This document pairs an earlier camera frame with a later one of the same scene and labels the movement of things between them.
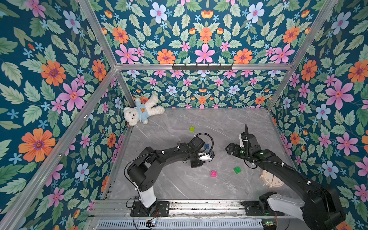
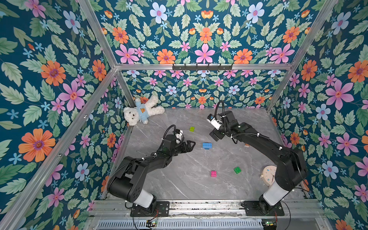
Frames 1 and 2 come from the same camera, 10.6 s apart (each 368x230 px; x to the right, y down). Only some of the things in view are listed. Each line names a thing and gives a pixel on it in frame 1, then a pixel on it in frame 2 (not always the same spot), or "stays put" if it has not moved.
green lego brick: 237,170 stays put
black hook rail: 202,68 stays put
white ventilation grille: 189,224 stays put
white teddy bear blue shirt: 141,112 stays put
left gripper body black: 194,160 -> 178,149
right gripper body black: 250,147 -> 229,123
